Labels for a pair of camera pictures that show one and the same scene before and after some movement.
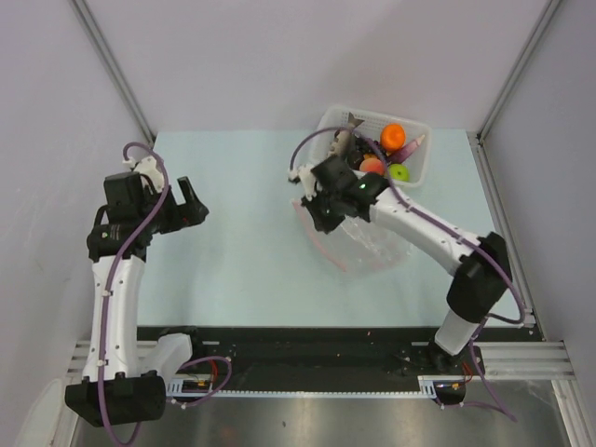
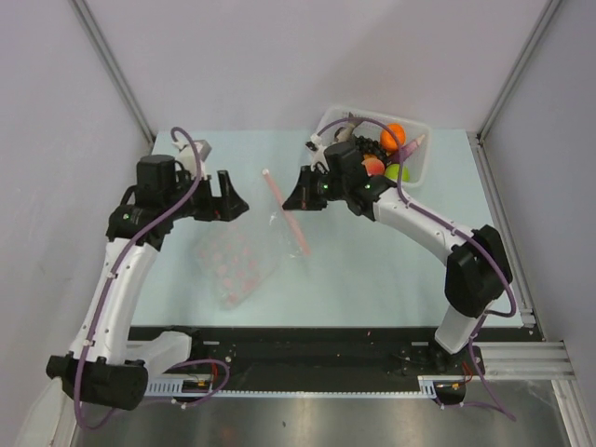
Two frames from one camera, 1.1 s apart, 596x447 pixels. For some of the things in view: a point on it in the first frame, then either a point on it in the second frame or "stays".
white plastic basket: (333, 119) stays
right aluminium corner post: (506, 90) stays
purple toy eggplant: (400, 155) stays
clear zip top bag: (360, 246) to (242, 255)
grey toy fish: (344, 142) stays
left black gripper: (182, 215) to (226, 207)
